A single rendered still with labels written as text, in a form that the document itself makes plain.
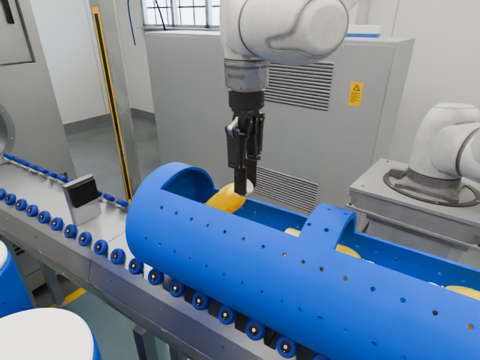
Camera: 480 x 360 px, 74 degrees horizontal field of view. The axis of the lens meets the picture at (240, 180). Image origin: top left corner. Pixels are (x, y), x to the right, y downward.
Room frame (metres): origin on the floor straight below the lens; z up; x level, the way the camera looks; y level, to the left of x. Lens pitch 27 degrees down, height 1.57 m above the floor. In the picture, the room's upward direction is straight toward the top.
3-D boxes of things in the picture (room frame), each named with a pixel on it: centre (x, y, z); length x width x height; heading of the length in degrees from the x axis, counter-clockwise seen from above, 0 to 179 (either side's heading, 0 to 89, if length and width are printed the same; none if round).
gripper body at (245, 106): (0.66, -0.01, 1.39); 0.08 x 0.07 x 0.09; 148
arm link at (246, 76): (0.66, -0.01, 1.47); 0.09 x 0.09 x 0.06
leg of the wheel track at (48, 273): (1.37, 1.09, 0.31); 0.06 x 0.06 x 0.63; 58
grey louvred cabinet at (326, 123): (2.71, -0.14, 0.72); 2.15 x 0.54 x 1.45; 53
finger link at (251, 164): (0.68, -0.03, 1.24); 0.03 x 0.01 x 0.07; 58
